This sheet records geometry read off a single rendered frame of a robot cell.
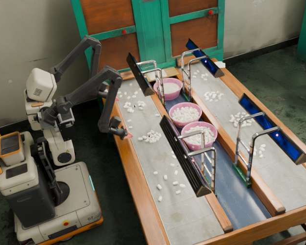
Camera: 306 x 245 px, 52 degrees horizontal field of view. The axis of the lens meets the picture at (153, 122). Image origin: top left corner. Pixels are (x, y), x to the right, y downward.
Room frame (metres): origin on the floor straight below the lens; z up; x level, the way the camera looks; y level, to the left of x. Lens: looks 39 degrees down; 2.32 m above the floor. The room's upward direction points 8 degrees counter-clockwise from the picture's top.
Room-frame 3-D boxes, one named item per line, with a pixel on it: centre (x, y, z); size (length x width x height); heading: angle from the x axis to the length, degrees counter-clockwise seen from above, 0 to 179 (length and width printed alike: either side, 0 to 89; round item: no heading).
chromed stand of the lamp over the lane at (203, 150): (1.27, -0.22, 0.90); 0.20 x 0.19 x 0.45; 12
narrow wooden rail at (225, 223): (1.81, -0.15, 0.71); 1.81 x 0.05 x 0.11; 12
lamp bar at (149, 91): (2.21, 0.06, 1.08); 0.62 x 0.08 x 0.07; 12
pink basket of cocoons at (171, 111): (2.00, -0.27, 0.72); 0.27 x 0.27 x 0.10
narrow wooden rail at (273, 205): (1.87, -0.46, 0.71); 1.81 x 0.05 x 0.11; 12
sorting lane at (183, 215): (1.77, 0.03, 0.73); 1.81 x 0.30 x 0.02; 12
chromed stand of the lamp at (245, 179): (1.35, -0.61, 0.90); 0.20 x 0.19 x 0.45; 12
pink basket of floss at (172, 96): (2.43, -0.18, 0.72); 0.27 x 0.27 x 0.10
